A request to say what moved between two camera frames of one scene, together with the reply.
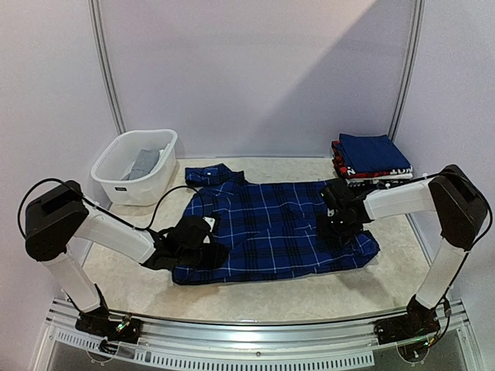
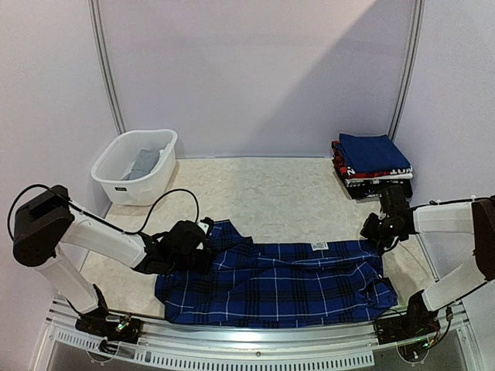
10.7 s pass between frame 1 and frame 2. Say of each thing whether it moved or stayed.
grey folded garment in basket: stayed
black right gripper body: moved
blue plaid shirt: moved
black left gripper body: stayed
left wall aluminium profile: stayed
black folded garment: stayed
